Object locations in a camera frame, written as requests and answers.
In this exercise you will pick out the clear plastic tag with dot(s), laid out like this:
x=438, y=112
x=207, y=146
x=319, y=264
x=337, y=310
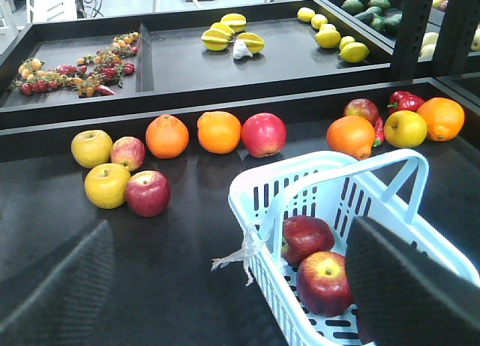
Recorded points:
x=251, y=245

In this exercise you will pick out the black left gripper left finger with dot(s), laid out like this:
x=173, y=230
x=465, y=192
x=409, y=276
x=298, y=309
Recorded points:
x=63, y=309

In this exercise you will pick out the orange right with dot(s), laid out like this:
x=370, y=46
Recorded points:
x=444, y=117

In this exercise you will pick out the yellow round fruit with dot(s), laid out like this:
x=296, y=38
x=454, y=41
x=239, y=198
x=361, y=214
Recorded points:
x=405, y=129

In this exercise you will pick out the dark red small apple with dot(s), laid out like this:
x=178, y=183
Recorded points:
x=148, y=193

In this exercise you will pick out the pink red apple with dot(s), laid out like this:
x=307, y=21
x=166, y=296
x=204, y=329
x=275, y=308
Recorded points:
x=264, y=134

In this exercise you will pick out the yellow apple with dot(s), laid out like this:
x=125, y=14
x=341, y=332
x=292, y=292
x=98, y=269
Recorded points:
x=91, y=148
x=105, y=185

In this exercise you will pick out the light blue plastic basket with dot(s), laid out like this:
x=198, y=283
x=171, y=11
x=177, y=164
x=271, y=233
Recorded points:
x=336, y=188

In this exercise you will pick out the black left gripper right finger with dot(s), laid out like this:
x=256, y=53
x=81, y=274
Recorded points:
x=404, y=297

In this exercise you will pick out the white garlic bulb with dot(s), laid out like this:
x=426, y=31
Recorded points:
x=240, y=50

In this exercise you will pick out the red chili pepper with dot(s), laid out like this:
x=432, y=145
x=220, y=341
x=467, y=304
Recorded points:
x=379, y=132

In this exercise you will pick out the orange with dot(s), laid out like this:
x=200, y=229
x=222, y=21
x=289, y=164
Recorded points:
x=444, y=117
x=166, y=137
x=351, y=135
x=218, y=132

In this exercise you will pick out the red bell pepper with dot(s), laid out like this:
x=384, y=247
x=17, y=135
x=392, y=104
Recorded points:
x=404, y=100

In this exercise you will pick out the red green apple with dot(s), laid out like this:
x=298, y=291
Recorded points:
x=364, y=108

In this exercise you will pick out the yellow apple front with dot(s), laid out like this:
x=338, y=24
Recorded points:
x=105, y=185

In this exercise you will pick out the black wooden fruit stand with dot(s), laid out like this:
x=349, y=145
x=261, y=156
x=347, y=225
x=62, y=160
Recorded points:
x=163, y=291

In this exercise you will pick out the orange far left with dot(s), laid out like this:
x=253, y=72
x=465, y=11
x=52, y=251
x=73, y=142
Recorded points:
x=218, y=132

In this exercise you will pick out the yellow starfruit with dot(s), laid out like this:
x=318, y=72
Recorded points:
x=254, y=42

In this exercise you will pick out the small pink apple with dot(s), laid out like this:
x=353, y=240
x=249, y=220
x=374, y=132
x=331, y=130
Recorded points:
x=128, y=151

